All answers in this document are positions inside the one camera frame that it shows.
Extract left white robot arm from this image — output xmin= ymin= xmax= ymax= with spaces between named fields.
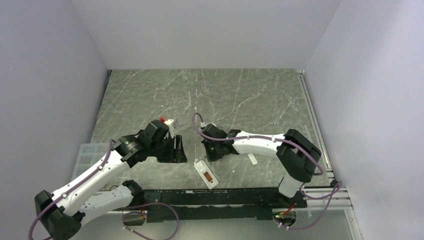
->
xmin=28 ymin=118 xmax=187 ymax=240

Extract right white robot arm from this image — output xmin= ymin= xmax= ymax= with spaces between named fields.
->
xmin=199 ymin=123 xmax=325 ymax=208

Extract aluminium frame rail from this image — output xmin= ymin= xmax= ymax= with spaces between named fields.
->
xmin=296 ymin=70 xmax=353 ymax=211

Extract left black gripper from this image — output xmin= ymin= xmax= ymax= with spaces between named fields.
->
xmin=149 ymin=134 xmax=187 ymax=163

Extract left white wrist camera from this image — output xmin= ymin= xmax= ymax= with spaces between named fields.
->
xmin=159 ymin=116 xmax=179 ymax=135

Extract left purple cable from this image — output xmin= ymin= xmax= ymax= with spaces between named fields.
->
xmin=28 ymin=138 xmax=117 ymax=240

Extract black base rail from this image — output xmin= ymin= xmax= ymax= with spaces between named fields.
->
xmin=122 ymin=180 xmax=307 ymax=223

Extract white battery cover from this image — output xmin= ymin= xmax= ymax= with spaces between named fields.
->
xmin=248 ymin=153 xmax=258 ymax=165

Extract clear plastic organizer box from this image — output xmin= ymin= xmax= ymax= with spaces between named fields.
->
xmin=70 ymin=142 xmax=109 ymax=181

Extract white remote control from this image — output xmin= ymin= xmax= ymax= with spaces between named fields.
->
xmin=194 ymin=160 xmax=219 ymax=190

